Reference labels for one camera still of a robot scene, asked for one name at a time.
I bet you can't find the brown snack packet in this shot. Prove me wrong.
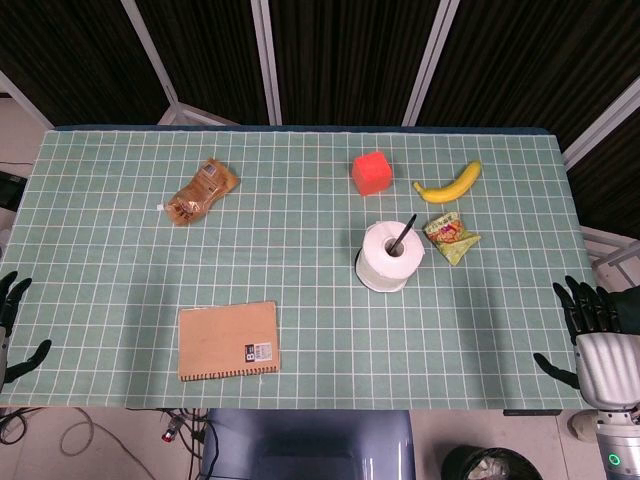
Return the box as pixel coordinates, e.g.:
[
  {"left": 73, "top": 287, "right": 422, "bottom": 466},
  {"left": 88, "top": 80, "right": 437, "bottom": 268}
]
[{"left": 155, "top": 157, "right": 241, "bottom": 227}]

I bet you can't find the green grid tablecloth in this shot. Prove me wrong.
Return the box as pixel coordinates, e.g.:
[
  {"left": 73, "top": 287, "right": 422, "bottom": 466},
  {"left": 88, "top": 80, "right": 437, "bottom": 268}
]
[{"left": 0, "top": 127, "right": 609, "bottom": 410}]

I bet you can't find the dark green bag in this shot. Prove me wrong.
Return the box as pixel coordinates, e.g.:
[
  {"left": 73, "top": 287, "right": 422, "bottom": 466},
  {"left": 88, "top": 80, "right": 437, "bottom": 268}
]
[{"left": 597, "top": 285, "right": 640, "bottom": 337}]

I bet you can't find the grey floor cable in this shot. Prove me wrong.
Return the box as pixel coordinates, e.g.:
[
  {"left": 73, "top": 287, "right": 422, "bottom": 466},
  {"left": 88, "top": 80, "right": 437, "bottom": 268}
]
[{"left": 58, "top": 407, "right": 154, "bottom": 480}]

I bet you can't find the red tipped plug device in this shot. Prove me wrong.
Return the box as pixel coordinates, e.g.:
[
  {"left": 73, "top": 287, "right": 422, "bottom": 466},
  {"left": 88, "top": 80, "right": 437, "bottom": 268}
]
[{"left": 159, "top": 415, "right": 184, "bottom": 444}]

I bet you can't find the red cube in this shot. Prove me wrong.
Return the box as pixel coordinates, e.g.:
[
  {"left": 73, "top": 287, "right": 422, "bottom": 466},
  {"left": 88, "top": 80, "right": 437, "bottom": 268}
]
[{"left": 351, "top": 152, "right": 393, "bottom": 197}]

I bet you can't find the white metal rack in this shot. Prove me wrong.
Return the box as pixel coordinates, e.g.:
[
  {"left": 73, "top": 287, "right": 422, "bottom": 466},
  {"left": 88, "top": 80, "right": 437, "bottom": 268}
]
[{"left": 579, "top": 224, "right": 640, "bottom": 291}]

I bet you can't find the black cable at base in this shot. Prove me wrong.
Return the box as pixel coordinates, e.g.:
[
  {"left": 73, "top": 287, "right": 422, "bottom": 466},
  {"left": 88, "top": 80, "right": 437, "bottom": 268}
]
[{"left": 191, "top": 409, "right": 222, "bottom": 480}]

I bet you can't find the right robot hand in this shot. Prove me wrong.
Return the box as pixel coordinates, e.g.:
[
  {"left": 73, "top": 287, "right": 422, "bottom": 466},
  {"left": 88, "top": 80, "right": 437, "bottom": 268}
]
[{"left": 532, "top": 274, "right": 640, "bottom": 412}]

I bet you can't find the white toilet paper roll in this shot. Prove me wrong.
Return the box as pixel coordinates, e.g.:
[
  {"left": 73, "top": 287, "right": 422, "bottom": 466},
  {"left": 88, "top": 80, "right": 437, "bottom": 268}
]
[{"left": 355, "top": 221, "right": 427, "bottom": 294}]

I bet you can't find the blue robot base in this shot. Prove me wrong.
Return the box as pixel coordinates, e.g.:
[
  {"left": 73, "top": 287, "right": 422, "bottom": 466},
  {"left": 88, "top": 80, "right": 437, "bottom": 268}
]
[{"left": 199, "top": 408, "right": 416, "bottom": 480}]

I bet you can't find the black wire roll holder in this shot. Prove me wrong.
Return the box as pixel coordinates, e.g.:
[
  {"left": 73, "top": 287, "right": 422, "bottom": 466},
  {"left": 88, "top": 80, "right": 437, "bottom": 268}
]
[{"left": 354, "top": 213, "right": 418, "bottom": 289}]

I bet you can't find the brown spiral notebook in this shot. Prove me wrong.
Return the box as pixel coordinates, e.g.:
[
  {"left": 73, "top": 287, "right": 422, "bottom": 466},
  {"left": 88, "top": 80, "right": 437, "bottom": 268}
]
[{"left": 177, "top": 300, "right": 282, "bottom": 383}]

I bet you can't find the yellow banana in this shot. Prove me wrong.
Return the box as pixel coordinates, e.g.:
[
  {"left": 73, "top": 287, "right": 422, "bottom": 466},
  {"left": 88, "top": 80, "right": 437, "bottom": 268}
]
[{"left": 412, "top": 159, "right": 483, "bottom": 205}]

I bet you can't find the black box device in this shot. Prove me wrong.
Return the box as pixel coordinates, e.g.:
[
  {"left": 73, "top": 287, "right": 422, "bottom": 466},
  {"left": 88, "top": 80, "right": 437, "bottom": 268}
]
[{"left": 0, "top": 169, "right": 27, "bottom": 209}]

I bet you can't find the dark folding screen panel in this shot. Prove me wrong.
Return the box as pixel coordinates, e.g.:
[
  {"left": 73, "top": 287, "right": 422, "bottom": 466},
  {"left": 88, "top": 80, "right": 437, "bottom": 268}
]
[
  {"left": 563, "top": 97, "right": 640, "bottom": 236},
  {"left": 403, "top": 0, "right": 640, "bottom": 151},
  {"left": 122, "top": 0, "right": 279, "bottom": 126},
  {"left": 252, "top": 0, "right": 459, "bottom": 126},
  {"left": 0, "top": 0, "right": 176, "bottom": 127}
]

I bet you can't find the green snack bag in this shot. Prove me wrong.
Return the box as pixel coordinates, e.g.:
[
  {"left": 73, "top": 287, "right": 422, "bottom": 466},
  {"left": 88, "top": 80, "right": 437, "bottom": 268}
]
[{"left": 423, "top": 211, "right": 482, "bottom": 267}]

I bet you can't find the black floor cable bundle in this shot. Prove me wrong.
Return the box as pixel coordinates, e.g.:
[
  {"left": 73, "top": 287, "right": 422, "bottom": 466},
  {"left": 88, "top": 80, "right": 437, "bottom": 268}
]
[{"left": 0, "top": 407, "right": 44, "bottom": 447}]

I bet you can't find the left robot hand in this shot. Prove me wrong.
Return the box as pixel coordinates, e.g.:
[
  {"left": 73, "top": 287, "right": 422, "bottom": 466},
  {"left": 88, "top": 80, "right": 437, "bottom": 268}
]
[{"left": 0, "top": 271, "right": 53, "bottom": 396}]

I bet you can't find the black trash bin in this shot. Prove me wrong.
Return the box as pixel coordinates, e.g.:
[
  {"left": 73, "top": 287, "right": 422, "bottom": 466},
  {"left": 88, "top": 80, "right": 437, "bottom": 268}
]
[{"left": 441, "top": 444, "right": 544, "bottom": 480}]

